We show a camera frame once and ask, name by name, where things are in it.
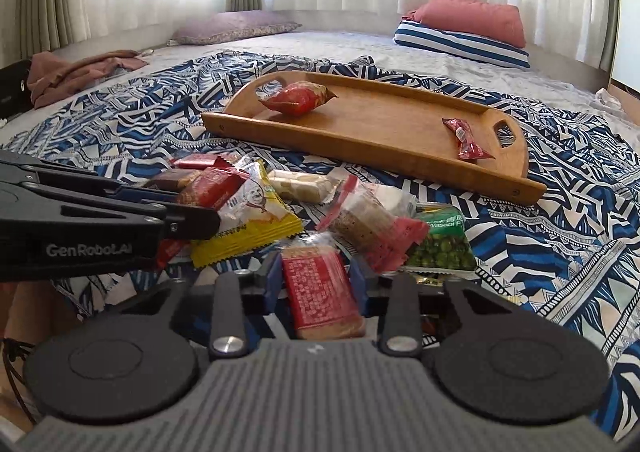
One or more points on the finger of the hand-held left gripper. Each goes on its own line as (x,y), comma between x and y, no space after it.
(192,222)
(145,196)

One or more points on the red cracker packet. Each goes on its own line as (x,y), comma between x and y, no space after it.
(320,292)

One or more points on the clear red-edged cracker packet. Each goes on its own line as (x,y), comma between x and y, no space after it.
(365,224)

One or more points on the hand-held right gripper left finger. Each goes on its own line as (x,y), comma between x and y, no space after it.
(270,282)

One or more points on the pink pillow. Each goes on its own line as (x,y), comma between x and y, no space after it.
(472,20)

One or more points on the purple pillow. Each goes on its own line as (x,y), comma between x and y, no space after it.
(235,26)

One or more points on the gold snack packet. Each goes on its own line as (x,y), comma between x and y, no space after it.
(430,277)

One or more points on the black object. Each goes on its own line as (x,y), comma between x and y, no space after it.
(12,90)

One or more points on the wooden tray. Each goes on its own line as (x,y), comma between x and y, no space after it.
(380,127)

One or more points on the yellow snack packet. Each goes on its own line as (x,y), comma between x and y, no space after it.
(255,227)

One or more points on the blue patterned blanket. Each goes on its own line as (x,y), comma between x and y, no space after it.
(550,212)

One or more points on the white wardrobe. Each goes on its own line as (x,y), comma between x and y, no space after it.
(627,7)

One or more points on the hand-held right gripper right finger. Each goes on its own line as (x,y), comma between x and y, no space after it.
(359,282)

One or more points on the dark red snack packet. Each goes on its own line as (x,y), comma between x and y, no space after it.
(212,187)

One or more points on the white nougat packet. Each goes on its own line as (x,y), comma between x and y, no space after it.
(300,186)

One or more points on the flat red snack packet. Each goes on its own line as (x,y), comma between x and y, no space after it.
(200,161)

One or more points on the white crumpled plastic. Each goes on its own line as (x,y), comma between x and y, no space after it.
(607,98)

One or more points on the blue white striped pillow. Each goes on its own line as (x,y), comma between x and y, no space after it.
(450,45)

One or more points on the brown pink cloth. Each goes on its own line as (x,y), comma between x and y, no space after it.
(70,72)

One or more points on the green peas packet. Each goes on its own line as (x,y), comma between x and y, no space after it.
(442,247)

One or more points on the white snack packet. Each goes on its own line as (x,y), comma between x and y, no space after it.
(395,197)

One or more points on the puffed red snack packet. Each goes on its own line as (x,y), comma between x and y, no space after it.
(297,98)

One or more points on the small red candy packet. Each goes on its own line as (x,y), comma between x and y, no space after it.
(465,140)

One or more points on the brown chocolate snack packet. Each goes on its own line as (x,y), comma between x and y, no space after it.
(172,180)

